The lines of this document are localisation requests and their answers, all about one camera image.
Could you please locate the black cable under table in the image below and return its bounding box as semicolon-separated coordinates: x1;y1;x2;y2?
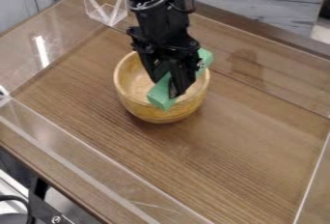
0;194;36;224

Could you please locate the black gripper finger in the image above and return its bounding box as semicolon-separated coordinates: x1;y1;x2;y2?
140;53;169;83
168;57;200;98

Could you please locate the clear acrylic tray wall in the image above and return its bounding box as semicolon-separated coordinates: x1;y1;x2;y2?
0;86;211;224

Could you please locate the green rectangular block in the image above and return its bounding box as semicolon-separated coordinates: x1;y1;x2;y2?
146;48;213;111

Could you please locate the brown wooden bowl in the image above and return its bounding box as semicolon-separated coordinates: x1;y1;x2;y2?
113;51;209;124

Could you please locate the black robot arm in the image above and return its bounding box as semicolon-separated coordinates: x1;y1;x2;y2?
126;0;201;98

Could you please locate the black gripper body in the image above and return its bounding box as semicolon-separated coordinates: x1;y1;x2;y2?
126;26;201;69

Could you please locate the black table leg bracket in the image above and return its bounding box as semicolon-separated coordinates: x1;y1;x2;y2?
26;178;74;224

